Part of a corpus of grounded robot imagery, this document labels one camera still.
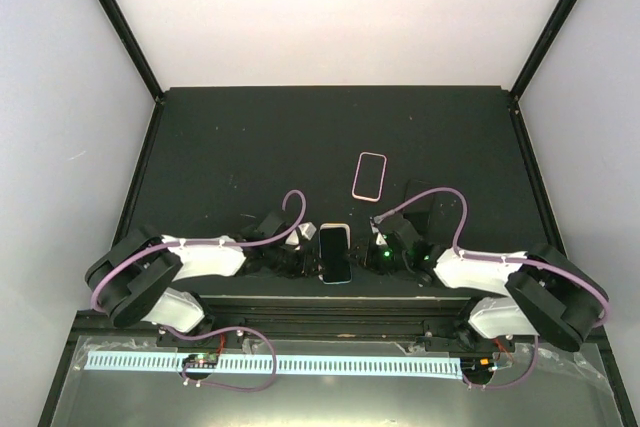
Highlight beige phone case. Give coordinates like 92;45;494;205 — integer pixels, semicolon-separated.
317;222;353;286

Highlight pink phone case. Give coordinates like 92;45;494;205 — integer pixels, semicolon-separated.
351;151;388;203

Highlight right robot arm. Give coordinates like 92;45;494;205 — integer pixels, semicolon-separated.
350;214;610;352

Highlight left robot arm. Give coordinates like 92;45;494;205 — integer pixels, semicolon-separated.
85;211;318;346

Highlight left small circuit board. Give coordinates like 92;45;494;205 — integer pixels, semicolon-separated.
182;353;219;370

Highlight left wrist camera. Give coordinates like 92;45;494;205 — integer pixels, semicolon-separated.
285;222;317;250

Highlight black aluminium front rail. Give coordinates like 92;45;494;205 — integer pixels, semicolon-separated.
69;294;606;348

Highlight white slotted cable duct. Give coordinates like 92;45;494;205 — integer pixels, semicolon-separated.
84;351;462;380

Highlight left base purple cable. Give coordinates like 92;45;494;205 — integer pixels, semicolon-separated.
179;325;279;392

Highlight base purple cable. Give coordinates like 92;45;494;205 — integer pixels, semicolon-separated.
462;336;541;392
179;325;279;392

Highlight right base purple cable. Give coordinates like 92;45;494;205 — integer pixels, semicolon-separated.
462;336;541;392

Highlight right black frame post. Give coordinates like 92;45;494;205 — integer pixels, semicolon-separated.
510;0;578;101

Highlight black frame post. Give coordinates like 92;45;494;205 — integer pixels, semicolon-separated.
510;0;578;101
98;0;164;102

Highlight left black frame post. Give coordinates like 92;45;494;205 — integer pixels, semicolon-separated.
98;0;164;102

